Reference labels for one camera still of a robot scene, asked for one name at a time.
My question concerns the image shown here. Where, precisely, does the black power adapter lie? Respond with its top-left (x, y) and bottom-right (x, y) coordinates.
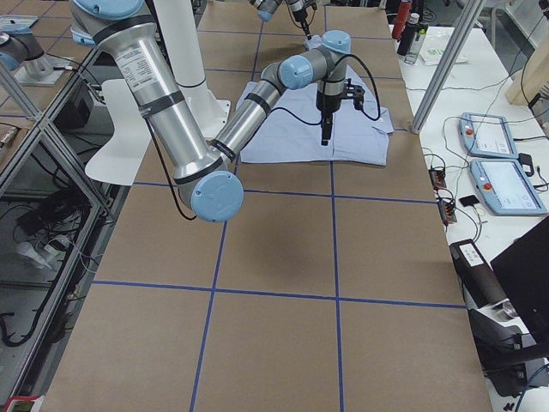
top-left (518, 153), bottom-right (535, 177)

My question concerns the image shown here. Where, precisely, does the small black phone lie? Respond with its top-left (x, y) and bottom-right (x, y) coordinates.
top-left (459, 195), bottom-right (480, 207)

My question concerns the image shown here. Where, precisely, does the black monitor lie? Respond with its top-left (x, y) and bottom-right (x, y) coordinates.
top-left (491, 219), bottom-right (549, 342)

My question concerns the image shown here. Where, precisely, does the blue striped button shirt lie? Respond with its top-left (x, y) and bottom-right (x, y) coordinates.
top-left (240, 30), bottom-right (394, 166)

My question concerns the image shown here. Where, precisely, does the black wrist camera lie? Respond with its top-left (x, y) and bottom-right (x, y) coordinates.
top-left (344, 78), bottom-right (365, 111)

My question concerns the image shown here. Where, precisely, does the brown paper roll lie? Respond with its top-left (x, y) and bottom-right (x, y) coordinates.
top-left (449, 239), bottom-right (509, 307)

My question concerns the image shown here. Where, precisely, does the blue teach pendant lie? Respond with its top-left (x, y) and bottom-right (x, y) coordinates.
top-left (459, 112), bottom-right (518, 159)
top-left (469, 159), bottom-right (547, 216)

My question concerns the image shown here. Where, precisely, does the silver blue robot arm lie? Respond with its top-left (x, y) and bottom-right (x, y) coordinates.
top-left (249, 0), bottom-right (317, 26)
top-left (70, 1), bottom-right (351, 222)

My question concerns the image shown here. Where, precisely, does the lower blue teach pendant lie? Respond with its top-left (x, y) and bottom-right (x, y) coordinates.
top-left (469, 159), bottom-right (547, 216)

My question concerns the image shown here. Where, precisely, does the white plastic chair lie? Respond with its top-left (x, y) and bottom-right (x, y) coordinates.
top-left (85, 79), bottom-right (151, 186)

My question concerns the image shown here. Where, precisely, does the red bottle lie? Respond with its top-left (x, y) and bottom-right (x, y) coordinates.
top-left (391, 0), bottom-right (413, 40)

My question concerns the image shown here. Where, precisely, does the clear bottle black lid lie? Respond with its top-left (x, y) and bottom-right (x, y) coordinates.
top-left (404, 23), bottom-right (428, 64)

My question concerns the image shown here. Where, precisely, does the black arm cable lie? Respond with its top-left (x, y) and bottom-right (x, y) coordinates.
top-left (148, 53), bottom-right (382, 222)

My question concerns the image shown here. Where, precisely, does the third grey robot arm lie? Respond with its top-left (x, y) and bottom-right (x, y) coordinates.
top-left (1, 25), bottom-right (45, 71)

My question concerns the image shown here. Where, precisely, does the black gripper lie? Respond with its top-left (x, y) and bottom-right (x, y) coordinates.
top-left (293, 9), bottom-right (307, 27)
top-left (316, 81), bottom-right (345, 146)

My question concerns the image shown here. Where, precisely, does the aluminium frame post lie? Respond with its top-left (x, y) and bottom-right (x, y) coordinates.
top-left (411, 0), bottom-right (486, 134)

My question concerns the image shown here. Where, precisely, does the upper blue teach pendant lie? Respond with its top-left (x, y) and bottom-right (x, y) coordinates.
top-left (459, 112), bottom-right (518, 159)

